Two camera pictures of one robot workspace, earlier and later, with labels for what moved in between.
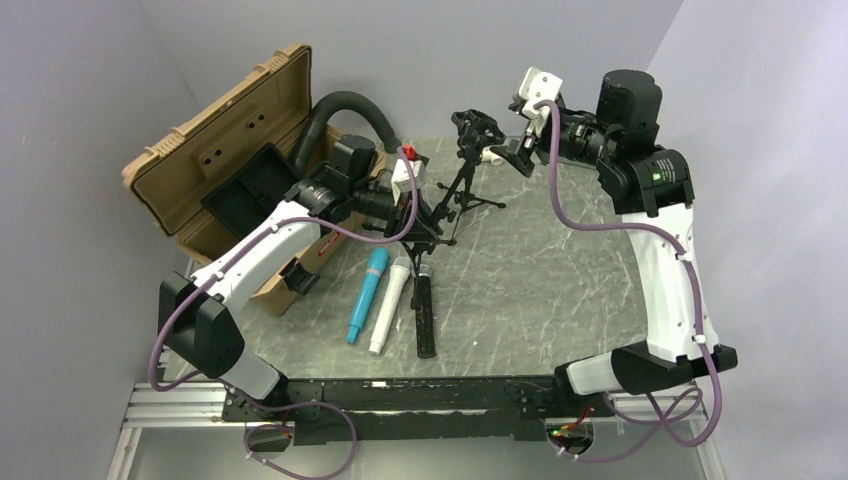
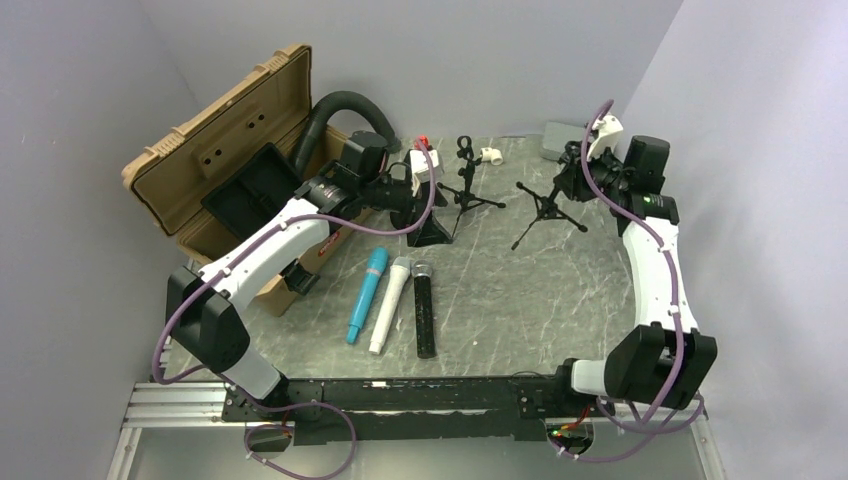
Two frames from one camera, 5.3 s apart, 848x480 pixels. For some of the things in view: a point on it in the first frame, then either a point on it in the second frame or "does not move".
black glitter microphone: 425,316 does not move
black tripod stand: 465,200 does not move
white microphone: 400,269 does not move
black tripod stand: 472,129 to 547,208
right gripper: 520,156 to 571,180
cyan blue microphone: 376,264 does not move
